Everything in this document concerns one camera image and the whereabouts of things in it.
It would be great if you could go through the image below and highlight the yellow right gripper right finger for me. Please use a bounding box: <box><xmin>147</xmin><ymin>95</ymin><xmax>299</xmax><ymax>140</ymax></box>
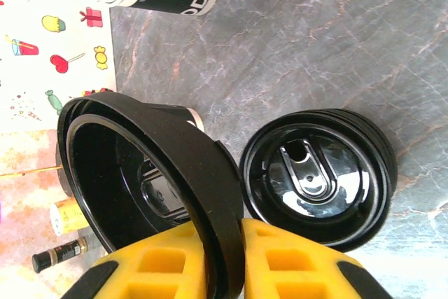
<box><xmin>241</xmin><ymin>217</ymin><xmax>393</xmax><ymax>299</ymax></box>

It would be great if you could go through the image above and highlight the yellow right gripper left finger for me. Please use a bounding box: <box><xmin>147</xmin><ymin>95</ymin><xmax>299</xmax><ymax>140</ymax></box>
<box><xmin>61</xmin><ymin>221</ymin><xmax>207</xmax><ymax>299</ymax></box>

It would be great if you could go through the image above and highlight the black plastic cup lid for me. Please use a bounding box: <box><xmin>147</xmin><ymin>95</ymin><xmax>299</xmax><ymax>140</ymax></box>
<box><xmin>57</xmin><ymin>91</ymin><xmax>245</xmax><ymax>299</ymax></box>

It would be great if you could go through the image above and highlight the white printed paper bag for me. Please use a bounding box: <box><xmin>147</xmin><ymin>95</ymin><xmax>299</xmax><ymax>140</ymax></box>
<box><xmin>0</xmin><ymin>0</ymin><xmax>118</xmax><ymax>134</ymax></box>

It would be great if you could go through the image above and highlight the stack of black cup lids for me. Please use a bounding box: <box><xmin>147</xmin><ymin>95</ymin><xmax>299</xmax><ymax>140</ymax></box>
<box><xmin>239</xmin><ymin>108</ymin><xmax>398</xmax><ymax>253</ymax></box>

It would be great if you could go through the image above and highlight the small black bottle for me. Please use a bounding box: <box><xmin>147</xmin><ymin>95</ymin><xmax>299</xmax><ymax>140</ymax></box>
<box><xmin>31</xmin><ymin>236</ymin><xmax>88</xmax><ymax>274</ymax></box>

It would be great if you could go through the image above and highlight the gold tin can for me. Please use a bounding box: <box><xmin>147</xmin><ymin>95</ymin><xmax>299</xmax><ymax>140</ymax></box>
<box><xmin>48</xmin><ymin>197</ymin><xmax>90</xmax><ymax>237</ymax></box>

